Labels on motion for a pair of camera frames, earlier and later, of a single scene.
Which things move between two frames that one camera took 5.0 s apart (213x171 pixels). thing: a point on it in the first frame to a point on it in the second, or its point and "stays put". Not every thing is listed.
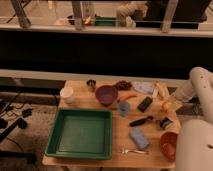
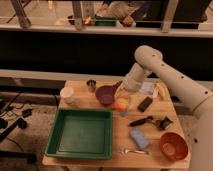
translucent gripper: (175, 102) to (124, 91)
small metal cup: (91, 85) stays put
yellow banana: (162, 90) stays put
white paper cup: (67, 94) stays put
